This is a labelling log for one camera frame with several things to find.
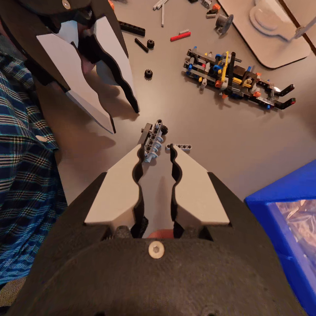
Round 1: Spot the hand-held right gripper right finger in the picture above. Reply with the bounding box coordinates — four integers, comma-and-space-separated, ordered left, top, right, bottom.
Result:
170, 144, 230, 238

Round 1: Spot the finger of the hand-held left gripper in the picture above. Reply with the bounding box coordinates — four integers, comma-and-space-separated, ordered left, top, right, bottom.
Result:
79, 16, 140, 114
36, 33, 117, 134

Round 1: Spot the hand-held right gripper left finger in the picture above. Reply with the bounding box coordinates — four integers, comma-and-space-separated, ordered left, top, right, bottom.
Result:
84, 144, 148, 238

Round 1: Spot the small grey lego beam assembly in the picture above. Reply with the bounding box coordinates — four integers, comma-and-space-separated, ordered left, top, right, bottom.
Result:
141, 120, 169, 163

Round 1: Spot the short black lego axle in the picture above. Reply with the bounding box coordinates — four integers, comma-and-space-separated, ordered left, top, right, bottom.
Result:
134, 38, 149, 53

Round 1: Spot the long black lego beam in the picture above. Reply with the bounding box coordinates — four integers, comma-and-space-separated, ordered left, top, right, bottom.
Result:
118, 21, 146, 37

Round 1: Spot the red lego axle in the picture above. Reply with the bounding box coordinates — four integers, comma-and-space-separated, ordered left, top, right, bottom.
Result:
170, 32, 191, 42

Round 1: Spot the orange and black lego connector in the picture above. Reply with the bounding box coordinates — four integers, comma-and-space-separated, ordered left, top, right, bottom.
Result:
206, 4, 221, 19

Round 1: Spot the grey lego wheel hub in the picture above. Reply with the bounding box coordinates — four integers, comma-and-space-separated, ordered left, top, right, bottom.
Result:
215, 13, 234, 35

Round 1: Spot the large multicoloured lego chassis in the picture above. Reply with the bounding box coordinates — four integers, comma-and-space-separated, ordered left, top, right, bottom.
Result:
183, 46, 296, 110

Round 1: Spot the person's left hand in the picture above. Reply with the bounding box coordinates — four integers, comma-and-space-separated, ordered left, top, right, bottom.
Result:
81, 58, 97, 76

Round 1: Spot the blue plastic bin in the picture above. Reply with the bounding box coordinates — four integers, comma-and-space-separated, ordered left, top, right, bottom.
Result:
244, 159, 316, 316

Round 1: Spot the blue plaid shirt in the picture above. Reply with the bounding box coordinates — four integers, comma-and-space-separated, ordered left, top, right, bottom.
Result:
0, 35, 68, 287

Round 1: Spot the crumpled clear plastic bag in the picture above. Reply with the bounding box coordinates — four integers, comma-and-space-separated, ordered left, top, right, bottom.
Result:
275, 199, 316, 272

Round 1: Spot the white plastic stand base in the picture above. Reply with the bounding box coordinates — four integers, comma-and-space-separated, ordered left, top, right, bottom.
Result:
249, 0, 297, 41

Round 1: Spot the beige board with dark edge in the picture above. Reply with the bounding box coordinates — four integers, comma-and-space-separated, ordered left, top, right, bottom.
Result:
217, 0, 312, 69

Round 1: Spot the thin metal stand rod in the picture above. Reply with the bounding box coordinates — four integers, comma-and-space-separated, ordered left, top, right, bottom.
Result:
294, 18, 316, 41

